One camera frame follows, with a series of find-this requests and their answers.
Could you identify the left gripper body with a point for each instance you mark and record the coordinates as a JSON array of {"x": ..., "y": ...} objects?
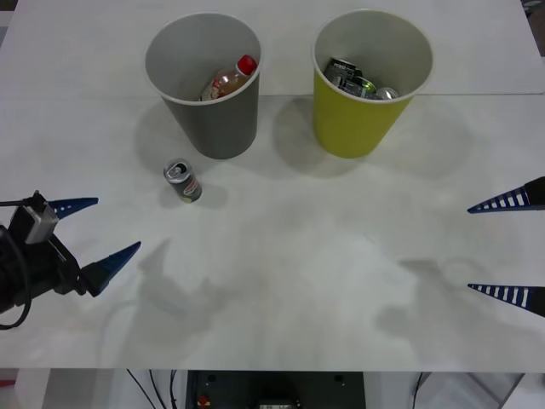
[{"x": 47, "y": 268}]

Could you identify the black can green print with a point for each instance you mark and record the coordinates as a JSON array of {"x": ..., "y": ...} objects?
[{"x": 359, "y": 88}]

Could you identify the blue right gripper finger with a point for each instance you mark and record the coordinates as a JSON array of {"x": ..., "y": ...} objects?
[
  {"x": 521, "y": 198},
  {"x": 521, "y": 296}
]

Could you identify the black can with red label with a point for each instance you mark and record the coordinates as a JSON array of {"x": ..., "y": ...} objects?
[{"x": 184, "y": 181}]

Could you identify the grey plastic bin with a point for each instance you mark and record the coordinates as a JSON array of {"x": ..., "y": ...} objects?
[{"x": 221, "y": 128}]

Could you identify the red-capped plastic bottle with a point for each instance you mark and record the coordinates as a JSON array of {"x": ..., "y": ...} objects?
[{"x": 227, "y": 81}]

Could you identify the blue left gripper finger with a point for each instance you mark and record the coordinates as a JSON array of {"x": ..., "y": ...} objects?
[
  {"x": 108, "y": 266},
  {"x": 70, "y": 206}
]

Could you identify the silver can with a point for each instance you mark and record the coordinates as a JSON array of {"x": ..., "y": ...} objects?
[{"x": 386, "y": 93}]

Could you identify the yellow-green plastic bin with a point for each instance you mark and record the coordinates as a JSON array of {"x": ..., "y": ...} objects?
[{"x": 353, "y": 123}]

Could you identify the black robot torso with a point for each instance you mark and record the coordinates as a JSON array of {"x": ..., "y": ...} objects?
[{"x": 238, "y": 389}]

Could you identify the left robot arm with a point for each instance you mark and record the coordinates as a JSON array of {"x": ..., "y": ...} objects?
[{"x": 7, "y": 277}]

